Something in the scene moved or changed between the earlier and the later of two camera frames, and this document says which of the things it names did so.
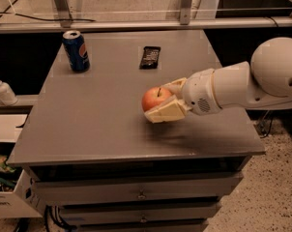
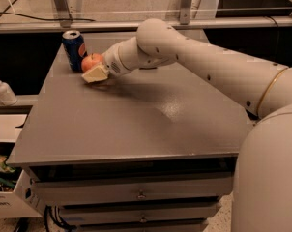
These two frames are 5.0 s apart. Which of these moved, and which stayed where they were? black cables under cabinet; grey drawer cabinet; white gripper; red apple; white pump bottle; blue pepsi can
Moved: red apple; white gripper
Stayed: blue pepsi can; white pump bottle; grey drawer cabinet; black cables under cabinet
